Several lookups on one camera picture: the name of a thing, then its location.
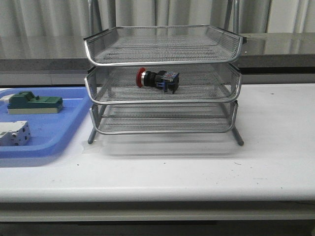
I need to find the silver mesh bottom tray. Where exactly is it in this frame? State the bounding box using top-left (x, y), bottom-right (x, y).
top-left (90, 102), bottom-right (238, 135)

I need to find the silver mesh tray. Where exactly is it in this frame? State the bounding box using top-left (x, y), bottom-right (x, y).
top-left (90, 102), bottom-right (238, 135)
top-left (85, 63), bottom-right (242, 105)
top-left (84, 25), bottom-right (244, 66)

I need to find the blue plastic tray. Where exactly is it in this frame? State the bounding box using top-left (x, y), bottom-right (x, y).
top-left (0, 87), bottom-right (92, 158)

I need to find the grey metal rack frame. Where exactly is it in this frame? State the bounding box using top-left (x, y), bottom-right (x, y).
top-left (83, 29), bottom-right (248, 146)

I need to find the red emergency stop button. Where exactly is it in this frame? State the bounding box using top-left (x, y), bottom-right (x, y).
top-left (136, 67), bottom-right (179, 94)

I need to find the green terminal block component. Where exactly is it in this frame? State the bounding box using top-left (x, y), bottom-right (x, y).
top-left (0, 91), bottom-right (63, 115)

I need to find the silver mesh top tray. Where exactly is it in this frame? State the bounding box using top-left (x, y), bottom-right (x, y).
top-left (84, 25), bottom-right (244, 66)

